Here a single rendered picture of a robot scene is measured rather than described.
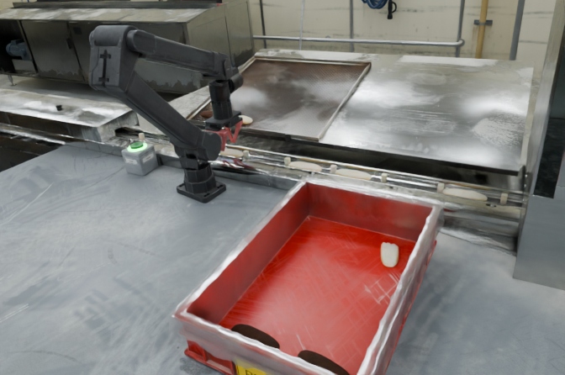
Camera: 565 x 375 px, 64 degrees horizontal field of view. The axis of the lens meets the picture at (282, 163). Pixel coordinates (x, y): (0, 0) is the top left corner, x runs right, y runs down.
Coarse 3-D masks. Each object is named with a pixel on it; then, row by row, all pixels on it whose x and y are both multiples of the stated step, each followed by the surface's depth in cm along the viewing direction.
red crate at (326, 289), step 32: (320, 224) 106; (288, 256) 97; (320, 256) 96; (352, 256) 95; (256, 288) 89; (288, 288) 88; (320, 288) 87; (352, 288) 87; (384, 288) 86; (224, 320) 82; (256, 320) 82; (288, 320) 81; (320, 320) 80; (352, 320) 80; (192, 352) 75; (288, 352) 75; (320, 352) 74; (352, 352) 74
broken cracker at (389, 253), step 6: (384, 246) 96; (390, 246) 95; (396, 246) 95; (384, 252) 94; (390, 252) 94; (396, 252) 94; (384, 258) 92; (390, 258) 92; (396, 258) 92; (384, 264) 92; (390, 264) 91
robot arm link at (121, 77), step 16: (96, 32) 88; (112, 32) 86; (96, 48) 87; (112, 48) 86; (128, 48) 87; (96, 64) 87; (112, 64) 86; (128, 64) 87; (96, 80) 88; (112, 80) 86; (128, 80) 88; (128, 96) 91; (144, 96) 95; (160, 96) 100; (144, 112) 97; (160, 112) 100; (176, 112) 106; (160, 128) 105; (176, 128) 107; (192, 128) 112; (176, 144) 114; (192, 144) 113; (208, 144) 116; (208, 160) 118
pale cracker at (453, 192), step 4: (448, 188) 109; (452, 188) 109; (456, 188) 108; (444, 192) 108; (448, 192) 108; (452, 192) 107; (456, 192) 107; (460, 192) 107; (464, 192) 107; (468, 192) 106; (472, 192) 106; (460, 196) 106; (464, 196) 105; (468, 196) 105; (472, 196) 105; (476, 196) 105; (480, 196) 105; (484, 196) 105; (480, 200) 104; (484, 200) 104
